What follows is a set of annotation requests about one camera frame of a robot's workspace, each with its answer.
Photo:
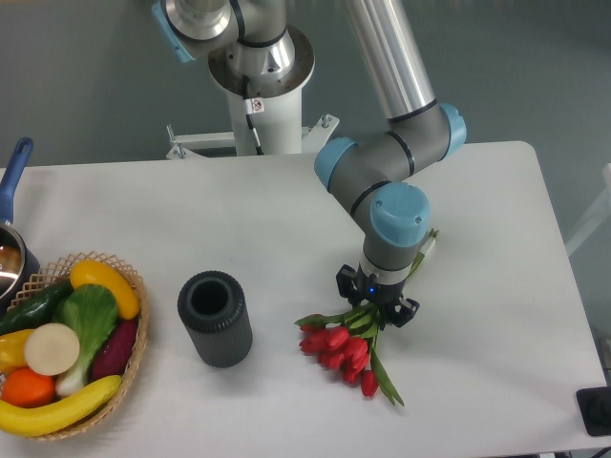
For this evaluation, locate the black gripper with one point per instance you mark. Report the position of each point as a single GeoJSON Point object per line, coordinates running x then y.
{"type": "Point", "coordinates": [357, 287]}

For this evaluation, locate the red tulip bouquet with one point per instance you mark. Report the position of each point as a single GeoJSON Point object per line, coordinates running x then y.
{"type": "Point", "coordinates": [348, 343]}

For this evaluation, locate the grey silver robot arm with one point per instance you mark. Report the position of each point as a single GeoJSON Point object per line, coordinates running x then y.
{"type": "Point", "coordinates": [370, 182]}

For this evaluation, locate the dark grey ribbed vase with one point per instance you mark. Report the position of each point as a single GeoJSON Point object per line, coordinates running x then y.
{"type": "Point", "coordinates": [212, 307]}

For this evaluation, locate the black device at edge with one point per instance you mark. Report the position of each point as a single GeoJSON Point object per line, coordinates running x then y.
{"type": "Point", "coordinates": [594, 407]}

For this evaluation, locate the purple sweet potato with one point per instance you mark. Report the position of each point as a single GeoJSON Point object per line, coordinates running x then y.
{"type": "Point", "coordinates": [114, 355]}

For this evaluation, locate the green bok choy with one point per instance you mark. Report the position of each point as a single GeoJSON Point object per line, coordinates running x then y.
{"type": "Point", "coordinates": [91, 313]}

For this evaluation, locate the yellow squash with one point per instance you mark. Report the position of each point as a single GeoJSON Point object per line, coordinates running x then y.
{"type": "Point", "coordinates": [107, 286]}

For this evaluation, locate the woven wicker basket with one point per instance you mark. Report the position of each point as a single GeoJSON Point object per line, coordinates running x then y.
{"type": "Point", "coordinates": [59, 270]}

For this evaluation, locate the cream round slice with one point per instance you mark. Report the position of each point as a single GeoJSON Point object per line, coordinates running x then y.
{"type": "Point", "coordinates": [51, 349]}

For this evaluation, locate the green cucumber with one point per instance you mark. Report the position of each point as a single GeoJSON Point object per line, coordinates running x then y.
{"type": "Point", "coordinates": [37, 309]}

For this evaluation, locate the orange fruit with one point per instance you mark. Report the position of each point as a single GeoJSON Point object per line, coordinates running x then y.
{"type": "Point", "coordinates": [28, 389]}

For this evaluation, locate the yellow bell pepper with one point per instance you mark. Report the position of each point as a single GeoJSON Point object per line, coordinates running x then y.
{"type": "Point", "coordinates": [12, 350]}

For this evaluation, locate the yellow banana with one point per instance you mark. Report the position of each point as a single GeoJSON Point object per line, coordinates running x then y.
{"type": "Point", "coordinates": [37, 421]}

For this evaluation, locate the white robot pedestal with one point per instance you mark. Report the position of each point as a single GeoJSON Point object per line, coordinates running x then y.
{"type": "Point", "coordinates": [263, 88]}

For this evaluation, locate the blue handled saucepan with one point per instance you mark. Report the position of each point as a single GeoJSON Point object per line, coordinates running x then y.
{"type": "Point", "coordinates": [18, 263]}

